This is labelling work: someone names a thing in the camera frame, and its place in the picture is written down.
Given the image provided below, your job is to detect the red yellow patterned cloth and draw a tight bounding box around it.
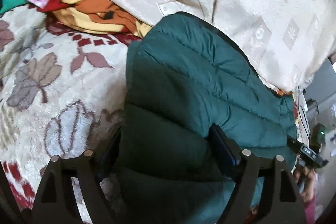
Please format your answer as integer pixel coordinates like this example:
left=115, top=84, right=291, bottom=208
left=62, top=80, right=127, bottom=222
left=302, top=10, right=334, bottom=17
left=38, top=0, right=151, bottom=38

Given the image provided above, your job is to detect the dark green puffer jacket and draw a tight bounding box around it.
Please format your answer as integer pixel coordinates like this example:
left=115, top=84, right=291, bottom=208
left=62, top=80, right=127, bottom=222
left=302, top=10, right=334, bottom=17
left=117, top=12, right=297, bottom=223

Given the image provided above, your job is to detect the floral fleece blanket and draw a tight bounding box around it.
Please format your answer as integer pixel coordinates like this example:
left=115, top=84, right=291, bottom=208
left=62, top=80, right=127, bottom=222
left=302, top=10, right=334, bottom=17
left=1, top=5, right=137, bottom=209

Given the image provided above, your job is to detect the green cloth piece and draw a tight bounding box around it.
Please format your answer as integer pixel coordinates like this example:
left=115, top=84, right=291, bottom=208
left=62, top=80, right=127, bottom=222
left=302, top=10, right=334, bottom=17
left=0, top=0, right=28, bottom=15

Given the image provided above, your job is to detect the person right hand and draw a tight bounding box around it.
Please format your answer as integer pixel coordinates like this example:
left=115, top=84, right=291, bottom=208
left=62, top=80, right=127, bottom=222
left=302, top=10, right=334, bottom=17
left=293, top=165, right=316, bottom=203

